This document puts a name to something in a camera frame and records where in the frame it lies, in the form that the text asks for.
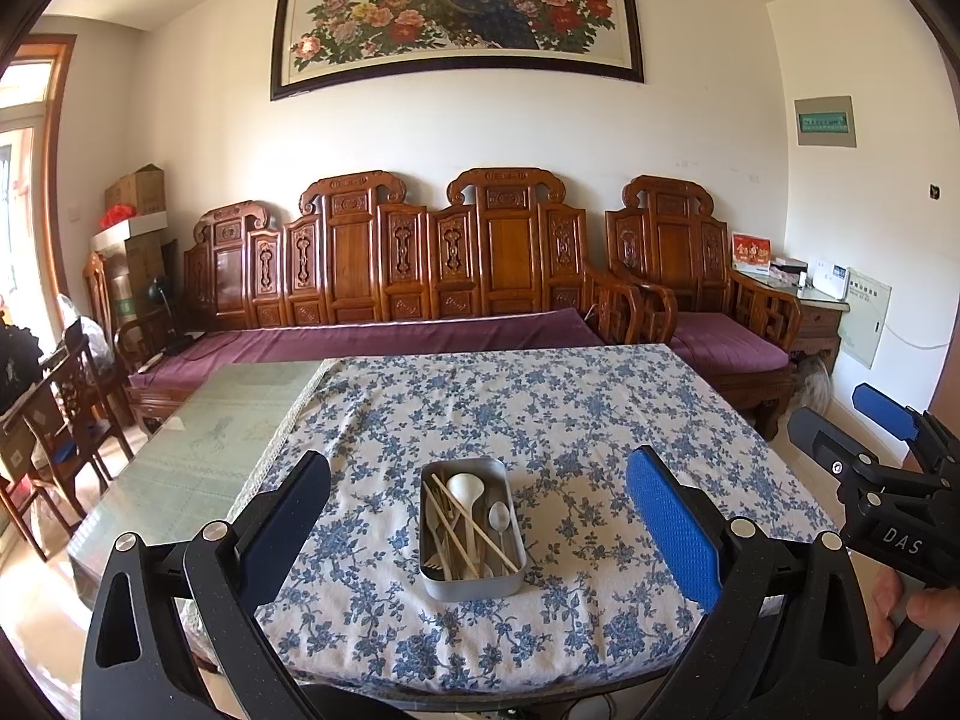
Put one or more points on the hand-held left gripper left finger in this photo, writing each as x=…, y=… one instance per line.
x=292, y=525

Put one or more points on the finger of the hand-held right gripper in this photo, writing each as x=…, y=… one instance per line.
x=825, y=446
x=885, y=409

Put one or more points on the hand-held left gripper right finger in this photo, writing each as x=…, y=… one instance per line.
x=671, y=525

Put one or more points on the brown wooden chopstick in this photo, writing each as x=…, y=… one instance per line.
x=448, y=540

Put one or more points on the plain metal spoon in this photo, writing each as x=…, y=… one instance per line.
x=499, y=516

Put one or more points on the large white plastic ladle spoon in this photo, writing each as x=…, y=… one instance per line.
x=461, y=484

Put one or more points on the golden chopstick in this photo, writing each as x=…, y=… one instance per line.
x=466, y=511
x=480, y=532

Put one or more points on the rectangular metal utensil box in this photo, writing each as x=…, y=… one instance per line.
x=472, y=589

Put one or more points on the person's right hand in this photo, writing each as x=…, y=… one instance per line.
x=937, y=611

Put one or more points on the white plastic bag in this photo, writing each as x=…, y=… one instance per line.
x=817, y=386

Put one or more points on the wooden side table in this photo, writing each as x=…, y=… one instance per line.
x=817, y=322

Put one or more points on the white tabletop device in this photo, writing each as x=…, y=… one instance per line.
x=829, y=279

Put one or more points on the purple armchair cushion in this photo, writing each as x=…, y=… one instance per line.
x=727, y=341

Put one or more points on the tissue box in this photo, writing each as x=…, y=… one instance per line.
x=789, y=268

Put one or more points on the blue floral tablecloth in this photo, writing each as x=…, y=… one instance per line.
x=525, y=405

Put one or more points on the red printed card box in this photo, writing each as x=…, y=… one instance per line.
x=751, y=251

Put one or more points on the remote control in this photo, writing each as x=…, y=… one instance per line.
x=150, y=364

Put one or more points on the carved wooden dining chair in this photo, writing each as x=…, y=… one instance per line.
x=75, y=405

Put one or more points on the carved wooden armchair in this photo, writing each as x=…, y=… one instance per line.
x=675, y=240

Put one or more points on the black desk lamp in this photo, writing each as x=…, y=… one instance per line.
x=161, y=292

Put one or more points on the carved wooden sofa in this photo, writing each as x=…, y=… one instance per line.
x=352, y=255

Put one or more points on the clear plastic bag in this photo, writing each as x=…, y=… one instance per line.
x=86, y=330

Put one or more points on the dark cardboard box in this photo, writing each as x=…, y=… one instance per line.
x=142, y=270

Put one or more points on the tall-back wooden chair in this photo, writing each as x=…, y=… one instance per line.
x=97, y=292

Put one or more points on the black clothing pile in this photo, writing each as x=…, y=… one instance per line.
x=19, y=367

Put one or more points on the white lidded box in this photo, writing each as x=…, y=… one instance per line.
x=131, y=231

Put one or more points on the red decoration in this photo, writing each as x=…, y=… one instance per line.
x=118, y=214

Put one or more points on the brown cardboard box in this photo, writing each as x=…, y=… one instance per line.
x=139, y=191

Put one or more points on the framed peacock flower painting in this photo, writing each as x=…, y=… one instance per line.
x=450, y=15

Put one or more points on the white wall cabinet panel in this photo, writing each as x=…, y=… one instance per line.
x=866, y=315

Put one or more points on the grey wall electrical panel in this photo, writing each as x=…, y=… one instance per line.
x=825, y=120

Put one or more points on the wooden window frame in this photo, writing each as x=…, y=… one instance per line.
x=56, y=165

